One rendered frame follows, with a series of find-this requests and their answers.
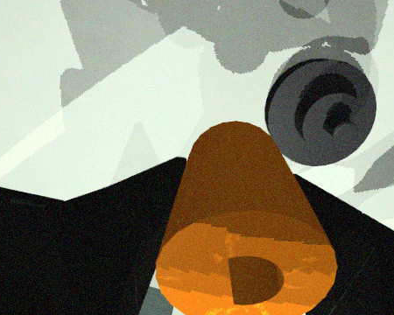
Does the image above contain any orange knob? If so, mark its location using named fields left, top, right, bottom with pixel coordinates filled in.
left=155, top=120, right=338, bottom=315

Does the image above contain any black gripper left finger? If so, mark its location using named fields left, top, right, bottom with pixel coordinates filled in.
left=0, top=157, right=186, bottom=315

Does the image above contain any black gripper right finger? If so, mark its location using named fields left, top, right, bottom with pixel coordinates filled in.
left=292, top=172, right=394, bottom=315

